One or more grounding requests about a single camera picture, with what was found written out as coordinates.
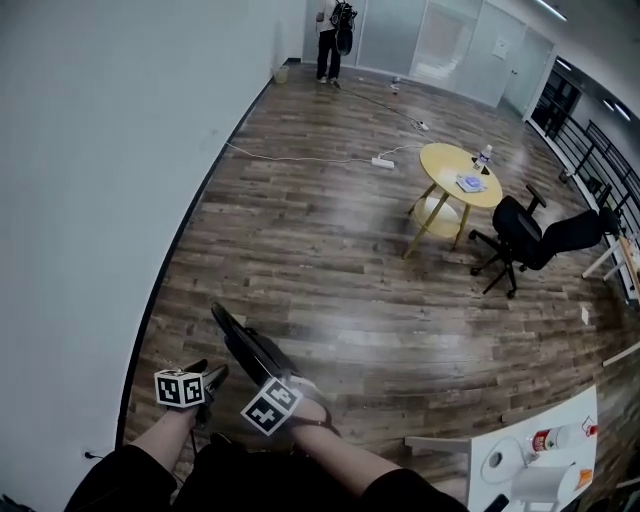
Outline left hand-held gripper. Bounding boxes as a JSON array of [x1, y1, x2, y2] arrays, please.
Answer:
[[153, 358, 230, 422]]

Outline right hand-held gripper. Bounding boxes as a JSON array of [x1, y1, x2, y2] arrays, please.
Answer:
[[240, 377, 330, 437]]

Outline black folding chair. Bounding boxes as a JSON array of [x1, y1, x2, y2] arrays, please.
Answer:
[[210, 301, 306, 389]]

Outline person's left forearm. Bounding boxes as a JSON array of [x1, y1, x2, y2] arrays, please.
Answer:
[[119, 405, 201, 484]]

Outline person's right forearm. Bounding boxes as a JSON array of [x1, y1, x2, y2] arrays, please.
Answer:
[[289, 399, 416, 499]]

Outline black office chair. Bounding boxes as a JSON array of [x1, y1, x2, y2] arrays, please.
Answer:
[[469, 184, 621, 300]]

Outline person's black clothing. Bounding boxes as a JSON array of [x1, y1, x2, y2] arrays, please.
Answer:
[[64, 432, 471, 512]]

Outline white tape roll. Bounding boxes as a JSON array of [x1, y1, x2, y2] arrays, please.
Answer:
[[481, 437, 531, 484]]

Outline white table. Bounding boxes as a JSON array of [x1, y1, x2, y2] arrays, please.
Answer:
[[404, 384, 599, 512]]

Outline large white mug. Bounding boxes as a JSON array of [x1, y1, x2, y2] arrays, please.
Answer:
[[512, 462, 576, 504]]

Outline clear bottle red label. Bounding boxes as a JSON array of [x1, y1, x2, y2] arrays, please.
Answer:
[[527, 423, 599, 454]]

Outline blue white packet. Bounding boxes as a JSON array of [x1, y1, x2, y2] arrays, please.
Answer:
[[454, 172, 487, 194]]

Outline round yellow table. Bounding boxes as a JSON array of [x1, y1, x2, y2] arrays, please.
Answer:
[[403, 142, 504, 260]]

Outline wooden desk white legs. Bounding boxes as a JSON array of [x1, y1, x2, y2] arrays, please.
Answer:
[[582, 234, 640, 369]]

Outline black framed glass door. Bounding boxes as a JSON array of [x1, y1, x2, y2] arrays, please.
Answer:
[[529, 64, 584, 141]]

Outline black metal railing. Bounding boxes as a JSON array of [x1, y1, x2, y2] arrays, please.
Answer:
[[542, 117, 640, 236]]

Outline frosted glass door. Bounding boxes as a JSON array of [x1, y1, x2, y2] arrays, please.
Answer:
[[502, 24, 556, 116]]

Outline long ceiling light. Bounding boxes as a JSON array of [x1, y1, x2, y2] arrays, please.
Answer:
[[537, 0, 569, 21]]

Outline person's right wrist strap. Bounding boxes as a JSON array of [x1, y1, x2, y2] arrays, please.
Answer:
[[294, 399, 342, 437]]

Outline white floor cable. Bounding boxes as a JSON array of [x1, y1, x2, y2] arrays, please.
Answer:
[[224, 141, 424, 164]]

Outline black floor cable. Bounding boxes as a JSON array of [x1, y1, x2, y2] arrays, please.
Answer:
[[333, 79, 419, 124]]

